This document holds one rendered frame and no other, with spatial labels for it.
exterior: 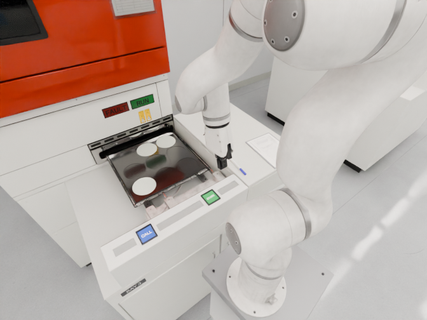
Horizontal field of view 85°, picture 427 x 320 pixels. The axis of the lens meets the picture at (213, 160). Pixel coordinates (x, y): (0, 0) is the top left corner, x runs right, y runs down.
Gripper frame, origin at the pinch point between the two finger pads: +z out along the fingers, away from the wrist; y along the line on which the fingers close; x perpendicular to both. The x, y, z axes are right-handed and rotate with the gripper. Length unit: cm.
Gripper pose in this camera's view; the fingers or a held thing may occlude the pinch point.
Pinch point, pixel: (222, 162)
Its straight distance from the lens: 80.0
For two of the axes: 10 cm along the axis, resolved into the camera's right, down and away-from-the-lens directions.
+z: 1.2, 8.2, 5.6
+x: 8.1, -4.0, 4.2
